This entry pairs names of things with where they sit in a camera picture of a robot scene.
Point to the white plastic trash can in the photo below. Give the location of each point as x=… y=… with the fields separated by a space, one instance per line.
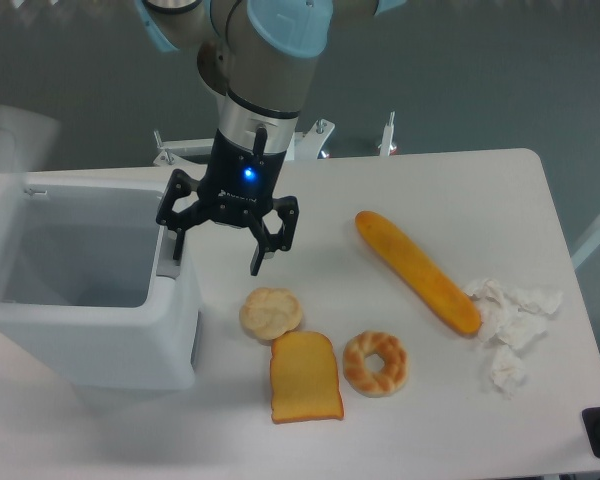
x=88 y=283

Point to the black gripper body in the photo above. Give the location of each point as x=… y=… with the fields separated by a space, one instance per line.
x=246 y=175

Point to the long orange baguette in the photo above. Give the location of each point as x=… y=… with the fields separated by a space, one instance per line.
x=443 y=297

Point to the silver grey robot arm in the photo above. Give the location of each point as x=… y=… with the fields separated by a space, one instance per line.
x=260 y=57

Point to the round flower-shaped bun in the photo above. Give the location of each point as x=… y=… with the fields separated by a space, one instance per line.
x=268 y=313

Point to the small crumpled white tissue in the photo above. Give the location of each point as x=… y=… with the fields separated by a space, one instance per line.
x=507 y=371

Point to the braided ring bread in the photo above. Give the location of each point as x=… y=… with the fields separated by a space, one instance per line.
x=376 y=364

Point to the orange toast slice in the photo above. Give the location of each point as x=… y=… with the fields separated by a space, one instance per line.
x=304 y=379

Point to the large crumpled white tissue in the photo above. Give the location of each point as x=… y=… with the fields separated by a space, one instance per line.
x=511 y=315

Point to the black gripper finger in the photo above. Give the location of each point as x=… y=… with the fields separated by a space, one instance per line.
x=179 y=186
x=267 y=243

